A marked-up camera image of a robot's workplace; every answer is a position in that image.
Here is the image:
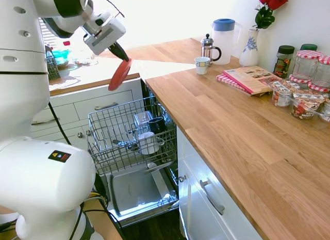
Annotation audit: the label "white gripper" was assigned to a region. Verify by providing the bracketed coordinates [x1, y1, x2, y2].
[84, 17, 129, 62]

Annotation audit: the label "pink plastic plate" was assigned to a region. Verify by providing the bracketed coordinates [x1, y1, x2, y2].
[108, 57, 133, 92]

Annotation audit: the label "open dishwasher door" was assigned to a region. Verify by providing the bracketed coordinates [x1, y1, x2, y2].
[106, 165, 180, 227]

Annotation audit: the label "green bowl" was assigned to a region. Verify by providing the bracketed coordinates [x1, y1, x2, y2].
[52, 49, 72, 70]

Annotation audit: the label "grey cutlery basket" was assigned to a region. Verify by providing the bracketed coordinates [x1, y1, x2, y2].
[44, 44, 62, 81]

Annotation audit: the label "clear drinking glass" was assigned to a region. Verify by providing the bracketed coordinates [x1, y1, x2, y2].
[133, 111, 153, 137]

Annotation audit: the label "window blinds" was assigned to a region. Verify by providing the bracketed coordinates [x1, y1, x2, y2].
[38, 17, 57, 47]

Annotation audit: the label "black mug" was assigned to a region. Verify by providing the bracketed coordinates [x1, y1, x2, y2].
[147, 117, 166, 135]

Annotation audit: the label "white patterned cup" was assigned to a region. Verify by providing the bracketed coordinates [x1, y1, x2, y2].
[193, 56, 211, 75]

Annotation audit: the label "silver spoon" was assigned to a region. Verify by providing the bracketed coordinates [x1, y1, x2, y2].
[112, 139, 139, 151]

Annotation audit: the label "French press coffee maker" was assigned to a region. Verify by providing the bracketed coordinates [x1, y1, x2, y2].
[201, 33, 222, 67]

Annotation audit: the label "white mug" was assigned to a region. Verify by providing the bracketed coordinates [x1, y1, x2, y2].
[137, 131, 166, 156]

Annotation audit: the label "clear pitcher blue lid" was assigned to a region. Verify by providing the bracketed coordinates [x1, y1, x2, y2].
[211, 18, 243, 66]

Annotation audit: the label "red checked book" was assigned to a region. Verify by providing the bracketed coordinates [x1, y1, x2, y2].
[216, 73, 270, 98]

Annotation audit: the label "silver knife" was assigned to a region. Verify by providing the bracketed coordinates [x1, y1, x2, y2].
[143, 161, 176, 174]

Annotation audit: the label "white vase blue flowers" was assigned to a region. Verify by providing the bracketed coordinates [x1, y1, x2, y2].
[239, 28, 260, 68]

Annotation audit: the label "black table clamp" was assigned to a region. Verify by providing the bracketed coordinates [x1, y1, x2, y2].
[93, 172, 107, 199]

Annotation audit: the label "cookbook with food photos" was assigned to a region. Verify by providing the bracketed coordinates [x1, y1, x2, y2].
[222, 66, 283, 95]

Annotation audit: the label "red rose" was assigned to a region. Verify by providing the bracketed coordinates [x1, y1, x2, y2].
[254, 0, 289, 30]

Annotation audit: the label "spice jar black lid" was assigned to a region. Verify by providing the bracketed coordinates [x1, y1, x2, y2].
[273, 45, 295, 79]

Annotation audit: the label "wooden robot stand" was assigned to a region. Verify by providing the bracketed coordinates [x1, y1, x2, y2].
[82, 197, 124, 240]

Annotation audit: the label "plastic yoghurt cup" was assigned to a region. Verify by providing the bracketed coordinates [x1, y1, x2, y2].
[269, 79, 301, 108]
[291, 90, 329, 121]
[319, 97, 330, 122]

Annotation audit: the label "small jar red checked lid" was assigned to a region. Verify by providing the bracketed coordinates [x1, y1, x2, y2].
[288, 74, 313, 84]
[307, 82, 330, 93]

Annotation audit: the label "glass jar red checked lid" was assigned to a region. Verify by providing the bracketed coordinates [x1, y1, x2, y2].
[292, 50, 323, 81]
[312, 55, 330, 89]

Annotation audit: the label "jar with green lid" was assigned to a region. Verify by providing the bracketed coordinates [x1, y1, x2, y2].
[300, 43, 318, 52]

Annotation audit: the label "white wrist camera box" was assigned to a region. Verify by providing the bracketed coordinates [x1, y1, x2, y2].
[88, 11, 114, 34]

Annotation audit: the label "silver drawer handle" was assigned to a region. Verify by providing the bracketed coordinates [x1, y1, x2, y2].
[31, 116, 60, 126]
[93, 102, 119, 111]

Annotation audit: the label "wire dishwasher rack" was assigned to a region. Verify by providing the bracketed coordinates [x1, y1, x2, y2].
[87, 96, 178, 177]

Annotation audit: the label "yellow cable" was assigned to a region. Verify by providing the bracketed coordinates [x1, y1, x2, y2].
[90, 191, 109, 207]

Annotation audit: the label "long silver cabinet handle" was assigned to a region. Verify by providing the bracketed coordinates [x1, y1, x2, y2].
[199, 179, 225, 216]

